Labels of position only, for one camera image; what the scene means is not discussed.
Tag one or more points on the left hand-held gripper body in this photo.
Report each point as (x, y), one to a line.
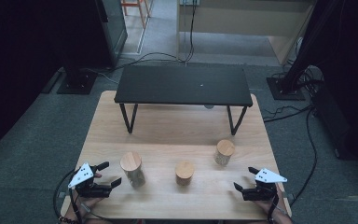
(96, 190)

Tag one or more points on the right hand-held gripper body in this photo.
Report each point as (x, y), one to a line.
(258, 194)

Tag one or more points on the tall glass jar wooden lid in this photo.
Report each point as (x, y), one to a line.
(133, 171)

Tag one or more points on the glass jar of white beans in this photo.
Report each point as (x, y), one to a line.
(224, 149)

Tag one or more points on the glass jar of red chilies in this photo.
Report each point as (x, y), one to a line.
(185, 171)

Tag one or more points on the black metal shelf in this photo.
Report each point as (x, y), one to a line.
(183, 84)

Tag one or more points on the person's right hand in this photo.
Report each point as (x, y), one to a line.
(265, 206)

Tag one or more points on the person's left hand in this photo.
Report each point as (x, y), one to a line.
(87, 203)

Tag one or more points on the black equipment box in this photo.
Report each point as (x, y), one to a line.
(329, 118)

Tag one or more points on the large dark monitor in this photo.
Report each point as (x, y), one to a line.
(112, 31)

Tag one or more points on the black metal stand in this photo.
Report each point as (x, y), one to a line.
(303, 43)

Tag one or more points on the dark curtain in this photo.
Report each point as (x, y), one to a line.
(354, 62)
(12, 62)

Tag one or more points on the light wooden desk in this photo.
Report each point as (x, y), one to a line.
(230, 18)

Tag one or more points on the orange wooden stool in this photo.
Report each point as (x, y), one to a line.
(141, 9)

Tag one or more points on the white power strip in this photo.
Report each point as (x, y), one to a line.
(189, 2)

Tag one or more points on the grey table edge bracket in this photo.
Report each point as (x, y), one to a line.
(289, 196)
(61, 195)

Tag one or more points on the black stand base plate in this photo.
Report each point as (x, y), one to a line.
(77, 83)

